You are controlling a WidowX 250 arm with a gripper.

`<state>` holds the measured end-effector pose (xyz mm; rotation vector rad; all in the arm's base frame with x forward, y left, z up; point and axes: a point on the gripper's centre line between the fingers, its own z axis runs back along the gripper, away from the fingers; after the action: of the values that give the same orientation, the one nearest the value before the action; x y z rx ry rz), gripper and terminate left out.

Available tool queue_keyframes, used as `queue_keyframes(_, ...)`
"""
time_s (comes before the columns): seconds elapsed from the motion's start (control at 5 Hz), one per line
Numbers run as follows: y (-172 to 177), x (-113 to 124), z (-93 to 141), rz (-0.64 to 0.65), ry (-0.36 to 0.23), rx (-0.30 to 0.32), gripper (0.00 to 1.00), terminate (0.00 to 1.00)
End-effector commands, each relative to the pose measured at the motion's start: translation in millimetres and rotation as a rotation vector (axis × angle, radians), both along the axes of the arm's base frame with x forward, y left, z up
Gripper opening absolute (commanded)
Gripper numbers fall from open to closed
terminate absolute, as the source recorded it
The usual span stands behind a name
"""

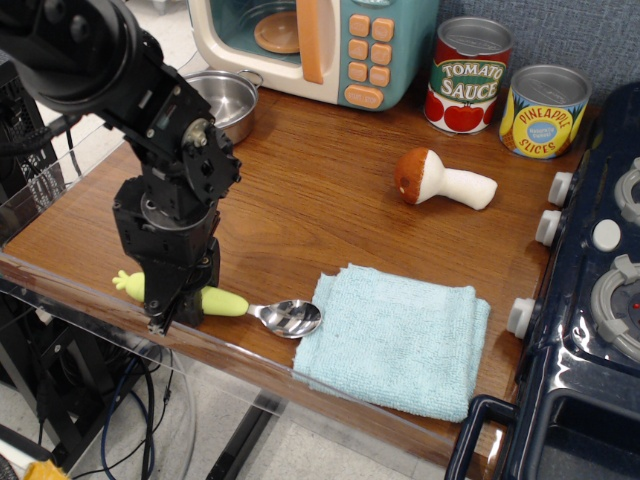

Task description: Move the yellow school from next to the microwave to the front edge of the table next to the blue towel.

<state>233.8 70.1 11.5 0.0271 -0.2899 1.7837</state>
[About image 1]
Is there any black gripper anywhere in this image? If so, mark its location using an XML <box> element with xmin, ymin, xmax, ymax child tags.
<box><xmin>113</xmin><ymin>177</ymin><xmax>219</xmax><ymax>336</ymax></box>

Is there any spoon with green handle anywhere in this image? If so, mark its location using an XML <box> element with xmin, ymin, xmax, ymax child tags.
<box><xmin>111</xmin><ymin>269</ymin><xmax>324</xmax><ymax>340</ymax></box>

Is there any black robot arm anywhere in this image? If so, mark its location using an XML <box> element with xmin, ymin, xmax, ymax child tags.
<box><xmin>1</xmin><ymin>1</ymin><xmax>241</xmax><ymax>334</ymax></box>

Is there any light blue folded towel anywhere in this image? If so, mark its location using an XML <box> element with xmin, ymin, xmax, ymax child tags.
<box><xmin>294</xmin><ymin>265</ymin><xmax>491</xmax><ymax>422</ymax></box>

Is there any stainless steel pot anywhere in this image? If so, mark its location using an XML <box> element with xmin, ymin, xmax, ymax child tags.
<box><xmin>185</xmin><ymin>70</ymin><xmax>264</xmax><ymax>145</ymax></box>

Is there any plush mushroom toy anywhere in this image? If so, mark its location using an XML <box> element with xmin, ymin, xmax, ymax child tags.
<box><xmin>394</xmin><ymin>147</ymin><xmax>498</xmax><ymax>210</ymax></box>

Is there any toy microwave teal and cream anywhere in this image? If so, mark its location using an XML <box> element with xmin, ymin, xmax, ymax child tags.
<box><xmin>187</xmin><ymin>0</ymin><xmax>439</xmax><ymax>111</ymax></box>

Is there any white stove knob front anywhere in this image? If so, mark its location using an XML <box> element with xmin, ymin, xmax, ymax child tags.
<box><xmin>507</xmin><ymin>298</ymin><xmax>536</xmax><ymax>339</ymax></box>

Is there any white stove knob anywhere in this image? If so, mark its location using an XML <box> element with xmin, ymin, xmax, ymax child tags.
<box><xmin>547</xmin><ymin>172</ymin><xmax>573</xmax><ymax>207</ymax></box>
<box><xmin>507</xmin><ymin>298</ymin><xmax>536</xmax><ymax>339</ymax></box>
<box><xmin>535</xmin><ymin>210</ymin><xmax>562</xmax><ymax>247</ymax></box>

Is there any white stove knob middle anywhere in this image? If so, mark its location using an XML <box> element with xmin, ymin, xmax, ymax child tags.
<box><xmin>535</xmin><ymin>210</ymin><xmax>562</xmax><ymax>247</ymax></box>

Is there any tomato sauce can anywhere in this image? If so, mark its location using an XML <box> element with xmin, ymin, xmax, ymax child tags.
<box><xmin>424</xmin><ymin>16</ymin><xmax>514</xmax><ymax>134</ymax></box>

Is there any white stove knob rear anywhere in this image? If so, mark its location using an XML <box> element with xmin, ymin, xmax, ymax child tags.
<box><xmin>547</xmin><ymin>172</ymin><xmax>573</xmax><ymax>207</ymax></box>

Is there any pineapple slices can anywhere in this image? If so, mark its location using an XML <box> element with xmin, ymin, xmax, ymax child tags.
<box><xmin>499</xmin><ymin>64</ymin><xmax>592</xmax><ymax>160</ymax></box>

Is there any dark blue toy stove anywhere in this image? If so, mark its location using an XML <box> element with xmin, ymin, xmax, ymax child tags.
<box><xmin>446</xmin><ymin>83</ymin><xmax>639</xmax><ymax>479</ymax></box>

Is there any blue cable on floor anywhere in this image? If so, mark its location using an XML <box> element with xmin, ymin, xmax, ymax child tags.
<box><xmin>99</xmin><ymin>349</ymin><xmax>156</xmax><ymax>480</ymax></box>

